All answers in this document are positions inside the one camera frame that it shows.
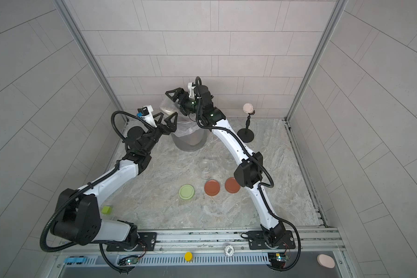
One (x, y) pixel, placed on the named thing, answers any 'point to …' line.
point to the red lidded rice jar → (205, 167)
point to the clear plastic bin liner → (186, 125)
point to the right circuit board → (277, 259)
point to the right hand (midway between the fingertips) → (169, 98)
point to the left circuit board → (128, 260)
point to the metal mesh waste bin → (192, 142)
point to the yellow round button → (188, 256)
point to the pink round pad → (325, 260)
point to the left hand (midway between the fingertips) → (174, 112)
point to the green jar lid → (186, 191)
